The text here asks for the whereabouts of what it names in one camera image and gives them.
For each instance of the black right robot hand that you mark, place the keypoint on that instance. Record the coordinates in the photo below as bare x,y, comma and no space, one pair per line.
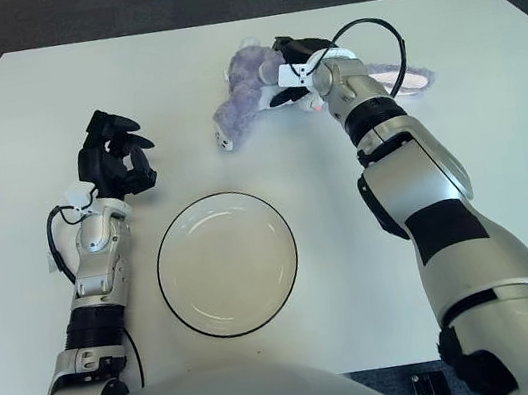
302,46

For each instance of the purple plush bunny doll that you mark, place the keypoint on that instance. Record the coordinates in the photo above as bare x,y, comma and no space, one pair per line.
244,79

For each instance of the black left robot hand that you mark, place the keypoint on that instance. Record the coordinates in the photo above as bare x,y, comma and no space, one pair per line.
104,168

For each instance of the white plate with black rim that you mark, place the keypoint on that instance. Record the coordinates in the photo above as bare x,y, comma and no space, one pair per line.
227,264

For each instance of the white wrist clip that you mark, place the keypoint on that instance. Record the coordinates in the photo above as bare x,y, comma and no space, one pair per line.
291,75
77,194

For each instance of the black metal bracket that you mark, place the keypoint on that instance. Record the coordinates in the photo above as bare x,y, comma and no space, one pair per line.
428,393

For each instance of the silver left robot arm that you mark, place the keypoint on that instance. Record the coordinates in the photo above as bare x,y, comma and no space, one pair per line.
98,266

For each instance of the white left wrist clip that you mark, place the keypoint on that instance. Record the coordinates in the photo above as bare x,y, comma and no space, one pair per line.
77,194

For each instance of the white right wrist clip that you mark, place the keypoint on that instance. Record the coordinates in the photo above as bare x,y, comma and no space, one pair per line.
291,75

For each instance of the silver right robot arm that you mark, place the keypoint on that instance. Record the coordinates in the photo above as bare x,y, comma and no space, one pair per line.
421,196

